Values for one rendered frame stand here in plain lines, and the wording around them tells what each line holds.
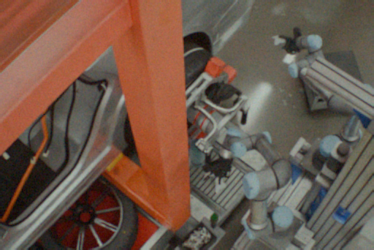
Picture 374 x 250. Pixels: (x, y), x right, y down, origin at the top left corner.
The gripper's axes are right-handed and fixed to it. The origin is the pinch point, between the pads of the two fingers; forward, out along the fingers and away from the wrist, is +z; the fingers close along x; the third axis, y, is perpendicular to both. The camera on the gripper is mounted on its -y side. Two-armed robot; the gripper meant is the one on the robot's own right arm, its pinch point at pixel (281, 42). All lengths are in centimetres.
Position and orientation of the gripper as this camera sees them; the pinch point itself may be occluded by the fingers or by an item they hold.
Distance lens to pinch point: 335.5
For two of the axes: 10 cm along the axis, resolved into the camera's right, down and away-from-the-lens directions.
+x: 8.0, 4.5, 4.1
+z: -4.4, -0.3, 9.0
